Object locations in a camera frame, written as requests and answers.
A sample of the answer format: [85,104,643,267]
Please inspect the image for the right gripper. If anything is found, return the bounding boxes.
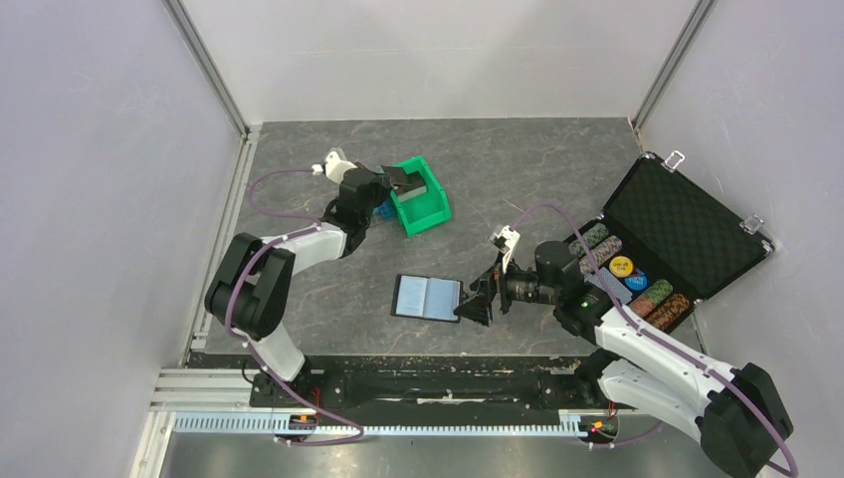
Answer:
[454,250,560,326]

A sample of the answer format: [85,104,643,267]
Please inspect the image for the black VIP credit card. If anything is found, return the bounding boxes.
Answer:
[381,165,411,188]

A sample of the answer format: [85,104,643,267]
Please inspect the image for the black leather card holder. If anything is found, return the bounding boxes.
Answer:
[390,274,463,324]

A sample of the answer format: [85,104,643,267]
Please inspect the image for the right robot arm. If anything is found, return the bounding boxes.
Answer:
[455,241,797,477]

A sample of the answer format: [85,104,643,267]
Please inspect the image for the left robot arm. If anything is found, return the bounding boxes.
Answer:
[204,161,395,406]

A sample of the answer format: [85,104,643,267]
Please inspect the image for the blue playing card deck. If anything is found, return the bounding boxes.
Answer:
[584,267,633,305]

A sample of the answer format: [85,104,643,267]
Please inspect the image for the blue grid tray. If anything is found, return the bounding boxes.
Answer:
[373,200,397,221]

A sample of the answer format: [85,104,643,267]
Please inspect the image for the black box in bin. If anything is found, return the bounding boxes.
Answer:
[394,176,428,203]

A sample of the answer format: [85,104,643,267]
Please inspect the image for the green plastic bin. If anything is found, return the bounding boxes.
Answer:
[390,156,453,236]

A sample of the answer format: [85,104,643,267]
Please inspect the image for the upper poker chip row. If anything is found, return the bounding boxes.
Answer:
[568,222,609,258]

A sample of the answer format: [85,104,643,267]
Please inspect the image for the yellow dealer button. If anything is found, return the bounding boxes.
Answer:
[607,255,636,278]

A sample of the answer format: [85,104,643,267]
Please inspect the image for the blue dealer button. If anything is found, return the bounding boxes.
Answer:
[624,270,650,292]

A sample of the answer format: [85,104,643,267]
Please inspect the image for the black poker chip case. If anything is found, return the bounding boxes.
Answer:
[579,152,773,333]

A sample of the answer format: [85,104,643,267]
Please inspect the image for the brown poker chip row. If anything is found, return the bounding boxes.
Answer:
[629,279,692,332]

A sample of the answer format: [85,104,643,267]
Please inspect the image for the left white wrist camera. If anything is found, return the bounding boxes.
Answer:
[312,147,358,185]

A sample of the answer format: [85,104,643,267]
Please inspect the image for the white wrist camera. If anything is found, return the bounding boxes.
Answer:
[312,147,358,185]
[489,225,521,274]

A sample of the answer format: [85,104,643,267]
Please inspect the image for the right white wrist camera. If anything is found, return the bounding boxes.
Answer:
[489,225,521,274]

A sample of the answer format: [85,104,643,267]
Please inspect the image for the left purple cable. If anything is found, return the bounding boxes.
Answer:
[222,167,365,448]

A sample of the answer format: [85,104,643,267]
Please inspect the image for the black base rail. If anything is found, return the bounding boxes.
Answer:
[290,355,621,426]

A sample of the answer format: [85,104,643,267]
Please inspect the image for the white comb cable strip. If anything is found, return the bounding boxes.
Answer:
[172,412,587,438]

